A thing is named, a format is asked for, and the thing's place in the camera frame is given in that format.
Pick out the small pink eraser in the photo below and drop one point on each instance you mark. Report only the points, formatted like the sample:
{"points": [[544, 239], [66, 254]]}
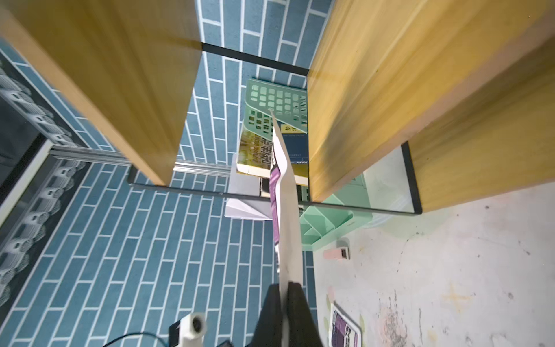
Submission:
{"points": [[338, 253]]}

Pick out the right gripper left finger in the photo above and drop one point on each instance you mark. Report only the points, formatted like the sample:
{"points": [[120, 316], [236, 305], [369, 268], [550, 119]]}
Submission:
{"points": [[269, 328]]}

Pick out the purple coffee bag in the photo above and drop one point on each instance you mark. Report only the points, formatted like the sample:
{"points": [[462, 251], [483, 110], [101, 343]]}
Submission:
{"points": [[343, 332], [283, 183]]}

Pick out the floral table mat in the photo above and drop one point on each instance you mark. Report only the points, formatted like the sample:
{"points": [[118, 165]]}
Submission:
{"points": [[476, 274]]}

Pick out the white paper stack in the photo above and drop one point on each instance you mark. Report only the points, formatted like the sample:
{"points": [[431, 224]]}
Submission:
{"points": [[245, 208]]}

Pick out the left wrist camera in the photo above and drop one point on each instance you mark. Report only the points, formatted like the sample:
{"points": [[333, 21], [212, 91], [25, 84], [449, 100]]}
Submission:
{"points": [[188, 331]]}

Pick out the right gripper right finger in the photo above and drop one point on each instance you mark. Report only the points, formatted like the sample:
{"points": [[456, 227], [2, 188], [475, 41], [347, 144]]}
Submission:
{"points": [[302, 329]]}

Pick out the green file organizer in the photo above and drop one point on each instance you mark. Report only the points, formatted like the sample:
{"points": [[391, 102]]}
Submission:
{"points": [[267, 104]]}

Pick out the wooden three-tier shelf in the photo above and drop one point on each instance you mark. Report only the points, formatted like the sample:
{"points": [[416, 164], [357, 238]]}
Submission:
{"points": [[467, 85]]}

